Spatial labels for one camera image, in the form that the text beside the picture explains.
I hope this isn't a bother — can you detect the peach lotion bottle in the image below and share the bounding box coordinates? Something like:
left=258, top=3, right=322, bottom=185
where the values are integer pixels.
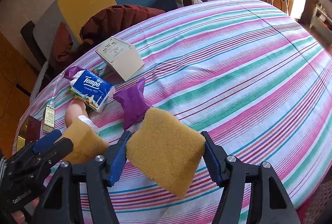
left=65, top=98, right=99, bottom=134

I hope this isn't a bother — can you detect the yellow sponge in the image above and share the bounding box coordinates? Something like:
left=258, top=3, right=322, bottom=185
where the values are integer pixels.
left=126, top=107, right=205, bottom=199
left=59, top=118, right=109, bottom=165

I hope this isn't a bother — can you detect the striped bed sheet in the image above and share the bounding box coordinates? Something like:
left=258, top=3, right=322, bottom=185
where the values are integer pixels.
left=101, top=0, right=331, bottom=223

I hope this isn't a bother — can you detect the maroon gold storage box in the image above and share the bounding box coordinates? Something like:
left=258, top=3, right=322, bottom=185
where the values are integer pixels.
left=17, top=116, right=41, bottom=151

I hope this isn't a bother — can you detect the blue Tempo tissue pack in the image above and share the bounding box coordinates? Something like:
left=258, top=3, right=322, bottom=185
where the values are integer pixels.
left=70, top=69, right=115, bottom=113

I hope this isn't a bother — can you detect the small green medicine box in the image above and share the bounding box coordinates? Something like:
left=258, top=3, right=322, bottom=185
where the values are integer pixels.
left=42, top=105, right=55, bottom=133

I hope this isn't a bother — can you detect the purple foil pouch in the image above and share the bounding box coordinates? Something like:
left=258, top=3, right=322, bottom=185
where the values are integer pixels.
left=113, top=78, right=150, bottom=131
left=63, top=66, right=84, bottom=81

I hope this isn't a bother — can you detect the wooden wardrobe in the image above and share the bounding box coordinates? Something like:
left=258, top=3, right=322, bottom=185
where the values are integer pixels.
left=1, top=35, right=37, bottom=158

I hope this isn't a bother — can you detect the beige cardboard box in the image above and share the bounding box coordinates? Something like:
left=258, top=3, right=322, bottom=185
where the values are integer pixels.
left=96, top=36, right=144, bottom=81

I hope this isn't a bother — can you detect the dark red jacket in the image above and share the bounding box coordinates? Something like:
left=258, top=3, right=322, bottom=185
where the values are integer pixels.
left=50, top=4, right=165, bottom=75

